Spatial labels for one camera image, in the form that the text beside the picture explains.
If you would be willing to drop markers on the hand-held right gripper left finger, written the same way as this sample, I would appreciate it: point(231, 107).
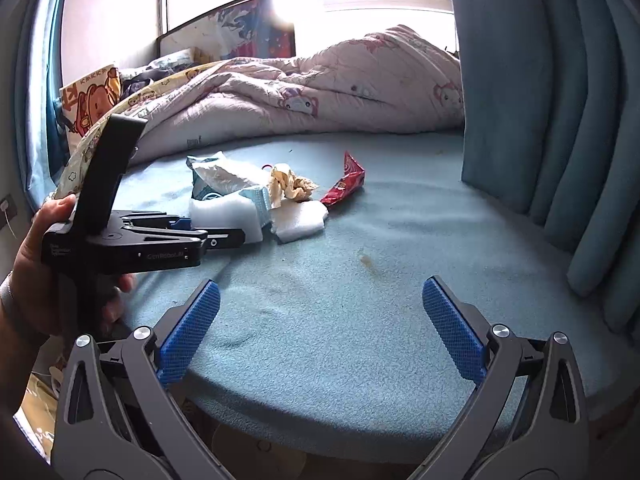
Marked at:
point(192, 330)

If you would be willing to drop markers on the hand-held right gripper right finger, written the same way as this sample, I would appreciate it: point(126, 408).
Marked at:
point(452, 325)

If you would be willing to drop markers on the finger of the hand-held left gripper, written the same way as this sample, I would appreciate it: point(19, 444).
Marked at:
point(177, 221)
point(220, 240)

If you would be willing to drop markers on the white foam block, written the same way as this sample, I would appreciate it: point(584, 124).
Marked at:
point(220, 212)

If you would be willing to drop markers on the white paper tissue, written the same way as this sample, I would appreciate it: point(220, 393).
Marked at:
point(300, 222)

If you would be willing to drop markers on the person's left hand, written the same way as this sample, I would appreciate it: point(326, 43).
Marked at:
point(45, 270)

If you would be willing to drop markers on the yellow cartoon blanket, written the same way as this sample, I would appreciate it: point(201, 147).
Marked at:
point(100, 140)

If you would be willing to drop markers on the blue face mask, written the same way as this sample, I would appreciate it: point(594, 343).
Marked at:
point(257, 199)

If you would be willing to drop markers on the white teal wipes packet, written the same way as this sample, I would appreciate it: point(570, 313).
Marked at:
point(220, 175)

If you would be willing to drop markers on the orange cartoon pillow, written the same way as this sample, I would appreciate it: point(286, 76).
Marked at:
point(90, 100)

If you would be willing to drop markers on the crumpled brown paper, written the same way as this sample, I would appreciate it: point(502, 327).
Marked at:
point(292, 182)

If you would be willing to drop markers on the dark patterned cloth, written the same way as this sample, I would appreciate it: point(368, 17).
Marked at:
point(150, 72)

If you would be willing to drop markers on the blue curtain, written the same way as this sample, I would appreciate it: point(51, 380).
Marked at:
point(42, 85)

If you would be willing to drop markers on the bed with blue sheet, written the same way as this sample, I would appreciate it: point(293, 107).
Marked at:
point(325, 310)

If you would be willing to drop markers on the red snack wrapper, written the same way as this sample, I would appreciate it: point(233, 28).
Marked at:
point(345, 180)

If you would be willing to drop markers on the yellow cloth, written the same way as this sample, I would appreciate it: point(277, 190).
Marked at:
point(40, 395)

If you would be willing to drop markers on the pink cartoon quilt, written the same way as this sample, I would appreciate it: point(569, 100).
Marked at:
point(325, 90)

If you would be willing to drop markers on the printed headboard panel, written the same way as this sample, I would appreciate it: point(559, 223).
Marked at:
point(230, 25)

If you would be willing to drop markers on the teal curtain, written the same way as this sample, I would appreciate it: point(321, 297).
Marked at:
point(550, 110)

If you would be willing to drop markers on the window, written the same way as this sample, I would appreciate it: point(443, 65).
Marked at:
point(375, 0)

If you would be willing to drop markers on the white wall socket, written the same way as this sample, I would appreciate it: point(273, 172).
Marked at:
point(6, 206)

